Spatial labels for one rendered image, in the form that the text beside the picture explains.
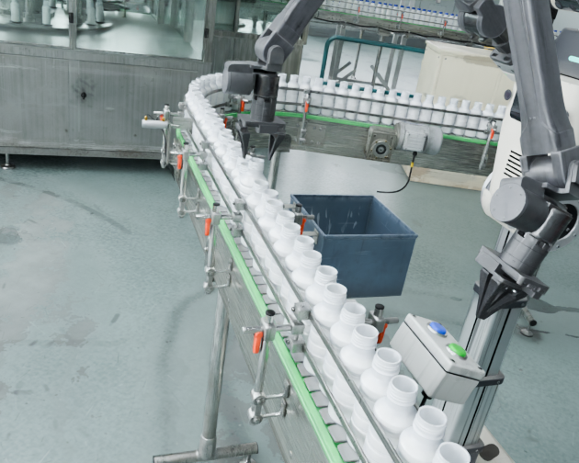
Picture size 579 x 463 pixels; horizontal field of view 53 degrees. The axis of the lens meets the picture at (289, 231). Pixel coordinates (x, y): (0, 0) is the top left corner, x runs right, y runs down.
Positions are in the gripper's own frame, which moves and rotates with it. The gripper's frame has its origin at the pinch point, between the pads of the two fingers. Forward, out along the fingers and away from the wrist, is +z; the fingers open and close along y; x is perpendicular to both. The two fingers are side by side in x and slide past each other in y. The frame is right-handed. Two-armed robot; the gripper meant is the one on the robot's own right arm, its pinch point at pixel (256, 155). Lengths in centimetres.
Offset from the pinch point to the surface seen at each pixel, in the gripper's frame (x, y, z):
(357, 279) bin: -9, -40, 41
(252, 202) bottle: 8.0, 2.1, 8.8
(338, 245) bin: -8.7, -31.1, 29.2
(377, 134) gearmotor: -106, -90, 22
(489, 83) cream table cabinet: -292, -288, 23
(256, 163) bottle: 1.7, 0.3, 1.2
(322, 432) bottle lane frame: 68, 5, 21
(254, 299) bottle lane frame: 28.4, 5.3, 22.2
